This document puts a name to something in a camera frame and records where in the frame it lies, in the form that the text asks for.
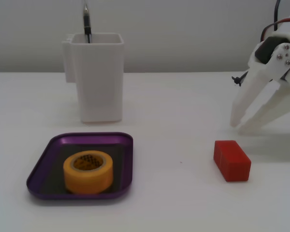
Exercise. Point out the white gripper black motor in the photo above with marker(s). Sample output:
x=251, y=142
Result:
x=284, y=57

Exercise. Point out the red rectangular cube block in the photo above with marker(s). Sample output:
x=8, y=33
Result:
x=232, y=160

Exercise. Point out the white plastic pen holder box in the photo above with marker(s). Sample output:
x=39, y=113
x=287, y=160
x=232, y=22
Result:
x=100, y=82

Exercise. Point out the black ballpoint pen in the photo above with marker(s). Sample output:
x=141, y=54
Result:
x=86, y=21

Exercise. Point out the yellow masking tape roll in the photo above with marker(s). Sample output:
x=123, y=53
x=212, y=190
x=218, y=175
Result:
x=88, y=177

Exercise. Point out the purple metal tray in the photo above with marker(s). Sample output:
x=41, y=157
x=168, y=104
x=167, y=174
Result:
x=50, y=169

